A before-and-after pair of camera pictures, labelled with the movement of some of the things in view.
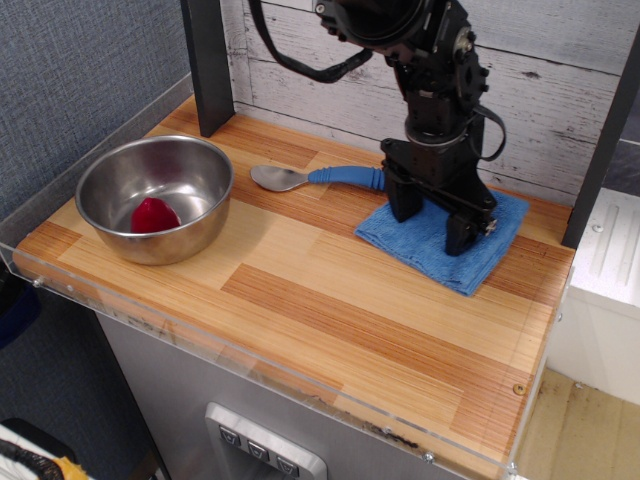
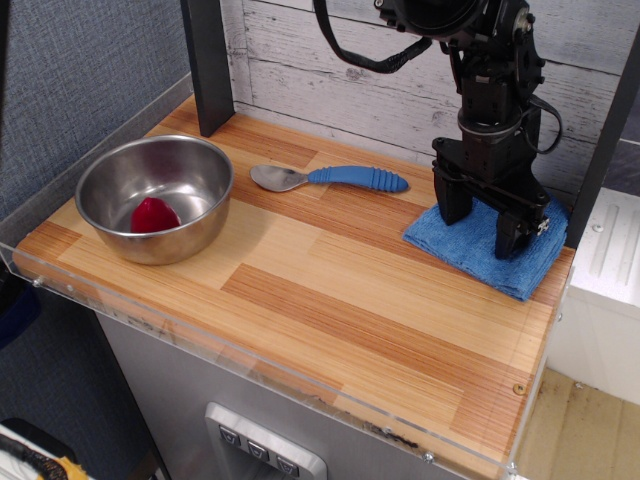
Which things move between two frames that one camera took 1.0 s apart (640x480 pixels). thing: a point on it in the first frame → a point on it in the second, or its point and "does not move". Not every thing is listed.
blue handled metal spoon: (272, 178) does not move
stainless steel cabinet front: (172, 382) does not move
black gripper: (449, 176) → (503, 173)
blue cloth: (420, 246) → (469, 250)
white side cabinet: (596, 338) does not move
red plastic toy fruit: (153, 214) does not move
